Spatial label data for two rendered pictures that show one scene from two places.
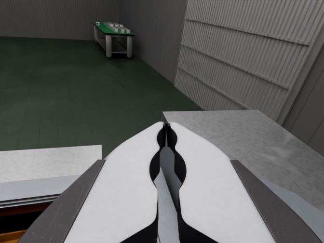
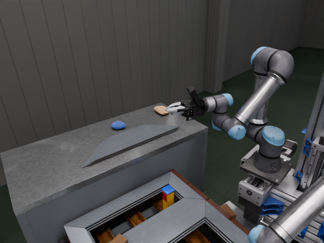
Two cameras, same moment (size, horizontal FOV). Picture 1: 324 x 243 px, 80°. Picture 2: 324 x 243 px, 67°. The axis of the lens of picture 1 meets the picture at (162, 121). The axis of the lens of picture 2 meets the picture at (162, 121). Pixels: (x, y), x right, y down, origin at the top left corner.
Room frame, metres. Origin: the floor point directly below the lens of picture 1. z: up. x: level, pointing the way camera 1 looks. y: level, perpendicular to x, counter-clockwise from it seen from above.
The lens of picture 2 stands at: (0.43, 1.01, 1.94)
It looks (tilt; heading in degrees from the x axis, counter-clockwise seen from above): 28 degrees down; 254
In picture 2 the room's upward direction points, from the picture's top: 2 degrees counter-clockwise
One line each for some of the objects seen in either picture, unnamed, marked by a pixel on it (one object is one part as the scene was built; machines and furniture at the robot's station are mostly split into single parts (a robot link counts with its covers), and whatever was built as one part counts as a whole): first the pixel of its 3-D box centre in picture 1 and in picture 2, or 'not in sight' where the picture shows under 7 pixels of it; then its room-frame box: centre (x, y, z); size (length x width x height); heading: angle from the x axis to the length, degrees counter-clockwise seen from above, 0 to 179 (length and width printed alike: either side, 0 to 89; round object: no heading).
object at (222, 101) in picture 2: not in sight; (221, 101); (-0.19, -0.02, 1.43); 0.11 x 0.08 x 0.09; 4
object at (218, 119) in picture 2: not in sight; (221, 120); (-0.19, -0.01, 1.33); 0.11 x 0.08 x 0.11; 94
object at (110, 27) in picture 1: (111, 37); not in sight; (6.65, 1.99, 0.42); 2.31 x 0.87 x 0.84; 29
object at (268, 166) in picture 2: not in sight; (268, 158); (-0.47, 0.09, 1.09); 0.15 x 0.15 x 0.10
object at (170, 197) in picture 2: not in sight; (168, 202); (0.10, -0.06, 0.78); 0.05 x 0.05 x 0.19; 19
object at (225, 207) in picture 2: not in sight; (226, 212); (-0.25, 0.08, 0.71); 0.10 x 0.06 x 0.05; 95
